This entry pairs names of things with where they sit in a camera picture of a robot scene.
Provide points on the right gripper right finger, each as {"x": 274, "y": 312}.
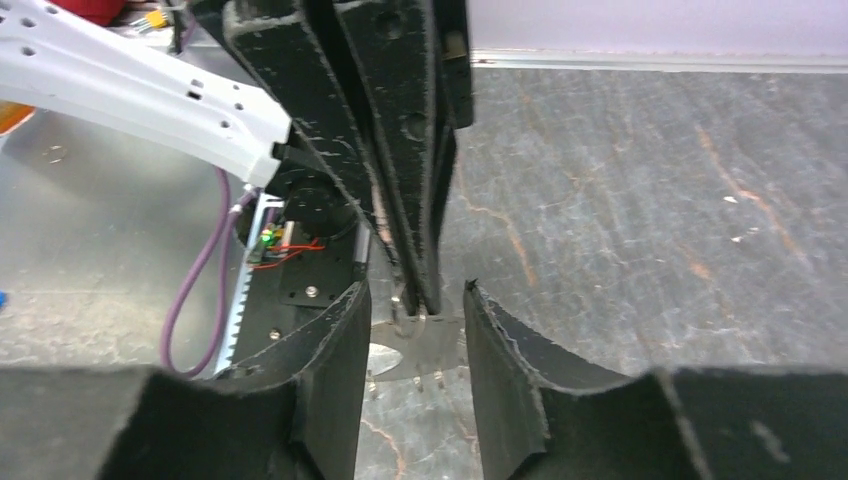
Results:
{"x": 543, "y": 412}

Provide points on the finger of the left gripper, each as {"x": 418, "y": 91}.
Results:
{"x": 297, "y": 52}
{"x": 413, "y": 60}

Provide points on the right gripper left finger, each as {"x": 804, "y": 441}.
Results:
{"x": 291, "y": 411}

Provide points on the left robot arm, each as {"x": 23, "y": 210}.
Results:
{"x": 55, "y": 60}

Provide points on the left base circuit board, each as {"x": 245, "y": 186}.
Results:
{"x": 275, "y": 246}

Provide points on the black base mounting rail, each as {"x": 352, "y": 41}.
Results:
{"x": 281, "y": 299}

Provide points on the aluminium frame rail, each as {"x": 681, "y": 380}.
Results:
{"x": 672, "y": 63}

